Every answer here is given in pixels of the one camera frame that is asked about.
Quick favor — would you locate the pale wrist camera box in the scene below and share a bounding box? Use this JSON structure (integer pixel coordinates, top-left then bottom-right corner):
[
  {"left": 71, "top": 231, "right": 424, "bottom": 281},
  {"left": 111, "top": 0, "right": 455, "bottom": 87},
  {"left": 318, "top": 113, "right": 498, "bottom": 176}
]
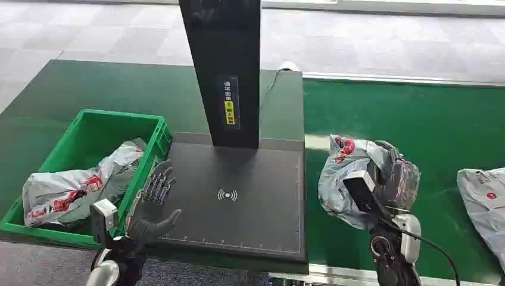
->
[
  {"left": 89, "top": 198, "right": 120, "bottom": 243},
  {"left": 342, "top": 170, "right": 391, "bottom": 220}
]

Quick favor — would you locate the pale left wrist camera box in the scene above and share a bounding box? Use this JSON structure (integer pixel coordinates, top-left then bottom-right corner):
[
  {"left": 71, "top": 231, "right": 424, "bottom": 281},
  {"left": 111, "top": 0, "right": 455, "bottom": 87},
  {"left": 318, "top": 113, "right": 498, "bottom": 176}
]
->
[{"left": 89, "top": 198, "right": 120, "bottom": 243}]

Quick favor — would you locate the grey parcel bag red dot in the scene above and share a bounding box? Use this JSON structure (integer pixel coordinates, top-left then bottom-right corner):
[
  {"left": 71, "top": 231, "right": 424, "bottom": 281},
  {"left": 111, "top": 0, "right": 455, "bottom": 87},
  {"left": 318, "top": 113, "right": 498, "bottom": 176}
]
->
[{"left": 456, "top": 167, "right": 505, "bottom": 274}]

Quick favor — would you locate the green plastic crate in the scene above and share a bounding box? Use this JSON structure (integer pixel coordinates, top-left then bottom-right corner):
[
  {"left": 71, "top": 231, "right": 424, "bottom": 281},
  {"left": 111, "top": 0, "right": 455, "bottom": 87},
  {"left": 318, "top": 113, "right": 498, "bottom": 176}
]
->
[{"left": 0, "top": 109, "right": 173, "bottom": 250}]

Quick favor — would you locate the yellow black warning label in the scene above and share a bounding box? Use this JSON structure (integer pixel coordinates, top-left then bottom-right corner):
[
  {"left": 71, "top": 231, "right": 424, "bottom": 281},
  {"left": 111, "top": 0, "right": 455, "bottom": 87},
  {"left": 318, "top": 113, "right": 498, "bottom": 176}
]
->
[{"left": 222, "top": 76, "right": 241, "bottom": 129}]

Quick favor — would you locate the silver conveyor rail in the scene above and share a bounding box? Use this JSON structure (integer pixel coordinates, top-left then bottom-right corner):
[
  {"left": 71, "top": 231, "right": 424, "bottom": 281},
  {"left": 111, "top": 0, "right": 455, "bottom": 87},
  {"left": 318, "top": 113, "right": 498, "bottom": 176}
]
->
[{"left": 302, "top": 71, "right": 505, "bottom": 88}]

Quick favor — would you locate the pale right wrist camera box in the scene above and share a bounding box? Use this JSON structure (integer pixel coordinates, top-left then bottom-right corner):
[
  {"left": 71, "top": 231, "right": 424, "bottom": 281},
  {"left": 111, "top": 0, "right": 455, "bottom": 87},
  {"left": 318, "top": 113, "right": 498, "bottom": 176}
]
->
[{"left": 342, "top": 170, "right": 391, "bottom": 220}]

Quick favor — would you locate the black scanner post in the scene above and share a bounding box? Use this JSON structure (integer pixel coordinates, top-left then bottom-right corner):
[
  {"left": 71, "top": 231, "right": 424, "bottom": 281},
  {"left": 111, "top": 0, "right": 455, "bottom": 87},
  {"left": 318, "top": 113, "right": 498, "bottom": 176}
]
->
[{"left": 177, "top": 0, "right": 263, "bottom": 150}]

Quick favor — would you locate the grey parcel bag red print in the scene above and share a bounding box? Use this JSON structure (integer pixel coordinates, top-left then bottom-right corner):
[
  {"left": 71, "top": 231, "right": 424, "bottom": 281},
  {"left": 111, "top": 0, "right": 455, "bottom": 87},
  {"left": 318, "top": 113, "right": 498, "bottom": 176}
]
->
[{"left": 22, "top": 138, "right": 148, "bottom": 228}]

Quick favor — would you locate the small white object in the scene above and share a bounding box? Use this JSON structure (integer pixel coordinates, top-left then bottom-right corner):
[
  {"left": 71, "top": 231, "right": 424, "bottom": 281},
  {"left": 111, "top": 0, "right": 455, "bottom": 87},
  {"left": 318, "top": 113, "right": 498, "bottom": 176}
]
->
[{"left": 278, "top": 60, "right": 301, "bottom": 73}]

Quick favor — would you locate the green conveyor belt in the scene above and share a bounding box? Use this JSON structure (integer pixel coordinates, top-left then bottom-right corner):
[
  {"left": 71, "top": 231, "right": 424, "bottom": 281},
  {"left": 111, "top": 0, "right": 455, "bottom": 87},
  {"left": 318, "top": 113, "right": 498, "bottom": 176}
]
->
[{"left": 303, "top": 78, "right": 505, "bottom": 286}]

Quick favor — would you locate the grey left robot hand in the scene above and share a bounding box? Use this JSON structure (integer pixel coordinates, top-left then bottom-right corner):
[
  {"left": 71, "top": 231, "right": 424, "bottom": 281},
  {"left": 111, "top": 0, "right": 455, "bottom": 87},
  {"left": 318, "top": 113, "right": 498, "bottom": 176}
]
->
[{"left": 126, "top": 159, "right": 183, "bottom": 246}]

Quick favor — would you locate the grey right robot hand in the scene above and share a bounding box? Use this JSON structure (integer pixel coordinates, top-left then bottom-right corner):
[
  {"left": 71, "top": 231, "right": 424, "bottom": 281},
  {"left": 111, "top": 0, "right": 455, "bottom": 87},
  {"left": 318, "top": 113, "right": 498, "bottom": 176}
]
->
[{"left": 370, "top": 140, "right": 422, "bottom": 214}]

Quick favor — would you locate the thin grey table cable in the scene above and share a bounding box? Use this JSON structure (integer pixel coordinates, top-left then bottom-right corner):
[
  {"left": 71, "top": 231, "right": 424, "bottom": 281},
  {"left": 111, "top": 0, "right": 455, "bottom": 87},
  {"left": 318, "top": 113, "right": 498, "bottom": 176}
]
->
[{"left": 259, "top": 70, "right": 282, "bottom": 108}]

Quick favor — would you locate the black scanner platform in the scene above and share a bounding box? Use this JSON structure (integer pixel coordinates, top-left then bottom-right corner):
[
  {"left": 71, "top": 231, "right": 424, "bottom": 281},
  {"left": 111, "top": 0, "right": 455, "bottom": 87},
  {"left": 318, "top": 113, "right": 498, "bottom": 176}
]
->
[{"left": 154, "top": 132, "right": 309, "bottom": 275}]

